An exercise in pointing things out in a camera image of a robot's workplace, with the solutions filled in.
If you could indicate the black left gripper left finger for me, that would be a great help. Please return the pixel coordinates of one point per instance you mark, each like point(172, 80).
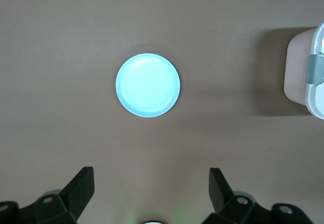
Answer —
point(73, 196)

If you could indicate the white lidded storage box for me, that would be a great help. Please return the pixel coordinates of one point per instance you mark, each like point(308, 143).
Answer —
point(296, 67)

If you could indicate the light blue round plate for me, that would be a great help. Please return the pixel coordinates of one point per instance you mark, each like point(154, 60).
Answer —
point(148, 86)

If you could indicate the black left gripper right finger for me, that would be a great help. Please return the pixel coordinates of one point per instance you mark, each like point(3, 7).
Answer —
point(222, 198)

